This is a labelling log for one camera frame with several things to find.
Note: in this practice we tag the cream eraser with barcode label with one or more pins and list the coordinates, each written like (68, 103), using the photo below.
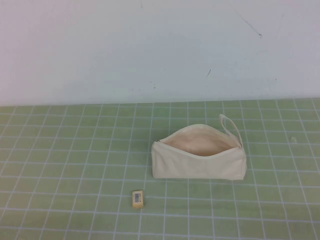
(137, 198)

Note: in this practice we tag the cream fabric pencil case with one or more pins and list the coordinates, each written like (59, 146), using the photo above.
(197, 167)

